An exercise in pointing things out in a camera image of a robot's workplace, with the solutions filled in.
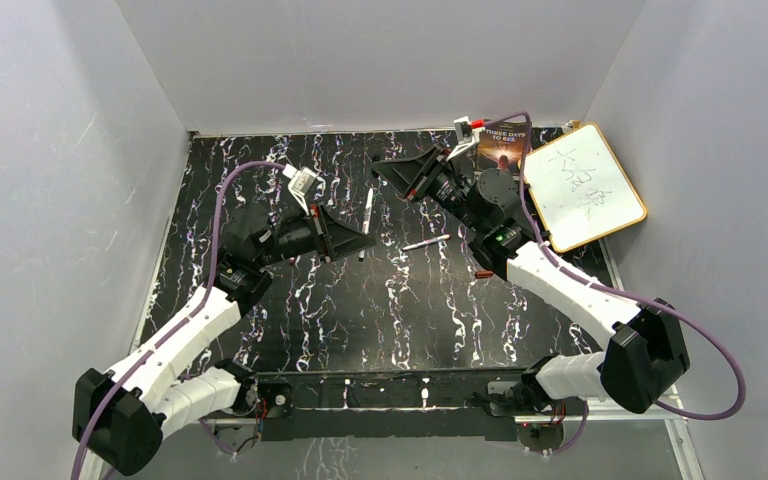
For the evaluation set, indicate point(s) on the white marker black end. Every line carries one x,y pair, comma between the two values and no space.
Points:
368,211

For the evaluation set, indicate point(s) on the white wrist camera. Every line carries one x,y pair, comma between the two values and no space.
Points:
468,134
302,181

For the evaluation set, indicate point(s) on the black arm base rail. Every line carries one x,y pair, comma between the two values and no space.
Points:
488,403

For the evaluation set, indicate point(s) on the yellow framed whiteboard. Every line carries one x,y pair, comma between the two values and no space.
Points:
580,189

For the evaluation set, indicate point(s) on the white marker pen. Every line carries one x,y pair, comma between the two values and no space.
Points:
426,243

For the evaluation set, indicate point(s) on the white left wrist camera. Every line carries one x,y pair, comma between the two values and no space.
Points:
302,181

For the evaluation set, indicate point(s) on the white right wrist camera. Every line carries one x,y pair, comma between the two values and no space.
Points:
468,134

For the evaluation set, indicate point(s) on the dark paperback book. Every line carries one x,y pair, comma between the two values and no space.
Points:
502,146

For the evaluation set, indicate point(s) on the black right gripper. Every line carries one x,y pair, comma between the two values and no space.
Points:
414,177

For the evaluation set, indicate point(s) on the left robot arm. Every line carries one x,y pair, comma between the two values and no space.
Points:
123,414

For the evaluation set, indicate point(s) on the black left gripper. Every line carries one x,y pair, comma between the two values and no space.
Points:
333,240

